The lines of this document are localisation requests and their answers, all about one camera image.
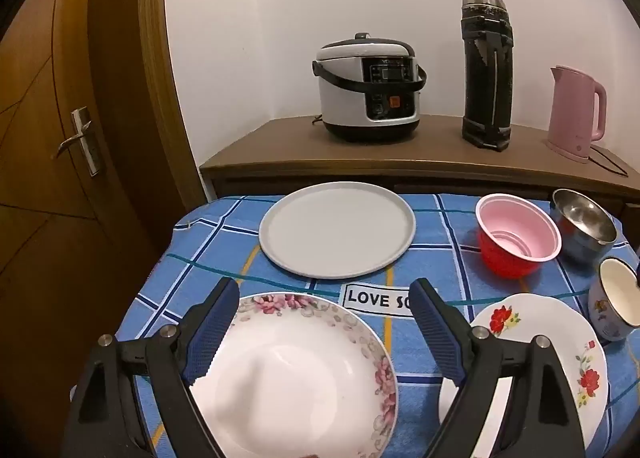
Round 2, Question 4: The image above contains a stainless steel bowl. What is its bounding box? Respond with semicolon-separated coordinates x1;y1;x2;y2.
551;188;618;266

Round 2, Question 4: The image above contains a blue checked tablecloth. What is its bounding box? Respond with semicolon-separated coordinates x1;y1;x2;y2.
115;193;640;458

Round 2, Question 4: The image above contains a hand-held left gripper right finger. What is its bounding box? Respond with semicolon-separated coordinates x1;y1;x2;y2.
409;278;586;458

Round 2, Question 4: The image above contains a white and black rice cooker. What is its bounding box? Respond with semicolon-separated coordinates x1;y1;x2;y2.
312;32;428;143

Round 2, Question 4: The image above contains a black thermos flask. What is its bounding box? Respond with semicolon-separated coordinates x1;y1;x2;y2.
461;0;516;151

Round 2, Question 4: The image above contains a wooden door frame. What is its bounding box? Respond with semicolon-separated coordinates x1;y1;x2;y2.
90;0;217;259

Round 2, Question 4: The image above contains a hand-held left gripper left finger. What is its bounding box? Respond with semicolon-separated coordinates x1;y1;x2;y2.
60;278;241;458

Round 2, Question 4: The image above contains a red plastic bowl pink inside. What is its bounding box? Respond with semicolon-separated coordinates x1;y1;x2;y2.
475;193;562;280

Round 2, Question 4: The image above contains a brown wooden sideboard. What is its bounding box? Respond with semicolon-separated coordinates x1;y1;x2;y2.
199;114;640;219

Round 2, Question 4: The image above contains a white enamel bowl floral print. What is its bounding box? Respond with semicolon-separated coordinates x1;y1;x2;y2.
587;257;640;344

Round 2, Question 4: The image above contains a black kettle cable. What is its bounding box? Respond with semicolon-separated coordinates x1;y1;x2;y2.
587;145;630;177

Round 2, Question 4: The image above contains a brown wooden door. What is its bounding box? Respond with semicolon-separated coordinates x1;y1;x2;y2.
0;0;173;458

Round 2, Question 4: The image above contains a grey round plate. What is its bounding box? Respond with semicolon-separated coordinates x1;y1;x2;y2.
259;181;417;280

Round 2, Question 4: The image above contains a white bowl pink floral rim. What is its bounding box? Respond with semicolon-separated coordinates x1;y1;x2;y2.
187;291;399;458

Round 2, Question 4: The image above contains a white plate with red flowers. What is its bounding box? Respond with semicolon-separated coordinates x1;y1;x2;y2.
438;293;608;458

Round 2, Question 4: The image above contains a pink electric kettle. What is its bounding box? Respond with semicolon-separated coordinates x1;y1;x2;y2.
545;65;608;164

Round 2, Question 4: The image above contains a metal door handle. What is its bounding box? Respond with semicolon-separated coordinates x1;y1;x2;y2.
55;107;103;178

